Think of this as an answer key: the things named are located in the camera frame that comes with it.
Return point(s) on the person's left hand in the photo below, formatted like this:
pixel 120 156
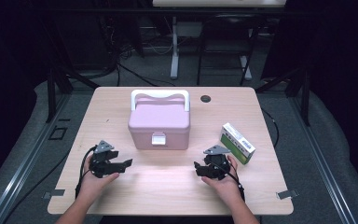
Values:
pixel 93 185

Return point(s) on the white desk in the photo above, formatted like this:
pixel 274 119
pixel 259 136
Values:
pixel 174 46

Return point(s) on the green and white medicine box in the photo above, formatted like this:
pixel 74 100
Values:
pixel 236 144

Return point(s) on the grey table bracket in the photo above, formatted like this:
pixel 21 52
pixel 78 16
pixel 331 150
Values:
pixel 54 193
pixel 287 194

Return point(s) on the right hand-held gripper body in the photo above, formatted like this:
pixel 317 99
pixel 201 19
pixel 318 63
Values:
pixel 219 165

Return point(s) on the grey metal floor rail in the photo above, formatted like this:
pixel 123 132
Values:
pixel 323 168
pixel 21 161

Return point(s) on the black metal stand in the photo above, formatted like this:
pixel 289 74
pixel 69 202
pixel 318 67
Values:
pixel 305 93
pixel 52 93

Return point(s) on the black chair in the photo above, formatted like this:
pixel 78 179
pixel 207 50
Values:
pixel 227 37

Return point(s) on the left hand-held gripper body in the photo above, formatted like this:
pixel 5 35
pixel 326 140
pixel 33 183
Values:
pixel 101 161

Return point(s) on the person's right hand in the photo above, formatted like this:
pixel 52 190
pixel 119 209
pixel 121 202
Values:
pixel 228 188

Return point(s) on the pink storage box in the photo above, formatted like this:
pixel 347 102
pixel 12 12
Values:
pixel 158 124

